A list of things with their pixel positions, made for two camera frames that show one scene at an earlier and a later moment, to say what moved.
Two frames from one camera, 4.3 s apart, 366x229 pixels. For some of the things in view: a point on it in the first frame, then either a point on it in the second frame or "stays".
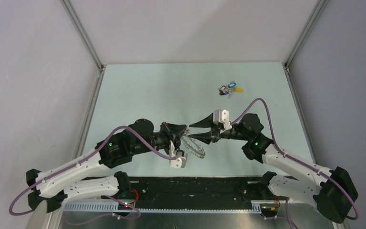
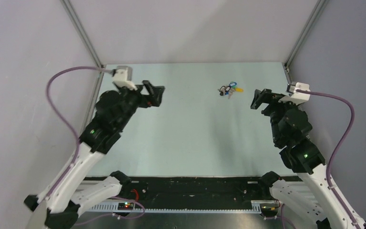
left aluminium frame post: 78,24 stays
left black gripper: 176,130 to 155,91
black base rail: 195,192 stays
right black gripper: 214,134 to 266,96
